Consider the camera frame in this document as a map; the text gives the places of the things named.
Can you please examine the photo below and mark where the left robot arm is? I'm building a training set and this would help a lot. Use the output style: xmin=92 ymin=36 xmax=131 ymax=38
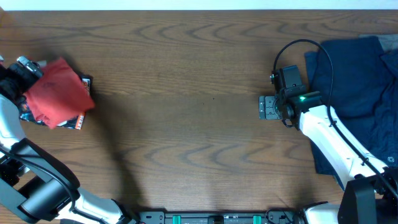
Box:
xmin=1 ymin=56 xmax=141 ymax=223

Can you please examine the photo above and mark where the grey garment under pile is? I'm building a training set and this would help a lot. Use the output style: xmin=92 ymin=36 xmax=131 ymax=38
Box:
xmin=358 ymin=34 xmax=398 ymax=52

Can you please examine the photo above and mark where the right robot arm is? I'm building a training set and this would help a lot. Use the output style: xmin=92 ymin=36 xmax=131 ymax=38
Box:
xmin=259 ymin=65 xmax=397 ymax=223

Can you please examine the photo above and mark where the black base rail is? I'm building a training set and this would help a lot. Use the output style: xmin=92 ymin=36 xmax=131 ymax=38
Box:
xmin=137 ymin=205 xmax=309 ymax=224

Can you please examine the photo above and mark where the navy blue shirt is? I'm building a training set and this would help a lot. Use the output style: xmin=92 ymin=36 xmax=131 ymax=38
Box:
xmin=303 ymin=35 xmax=398 ymax=190

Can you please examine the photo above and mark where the red soccer t-shirt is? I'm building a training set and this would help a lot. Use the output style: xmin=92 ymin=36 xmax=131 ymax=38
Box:
xmin=24 ymin=58 xmax=95 ymax=129

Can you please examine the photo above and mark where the black printed shirt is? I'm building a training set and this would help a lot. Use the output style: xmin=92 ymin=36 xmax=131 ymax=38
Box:
xmin=17 ymin=74 xmax=93 ymax=130

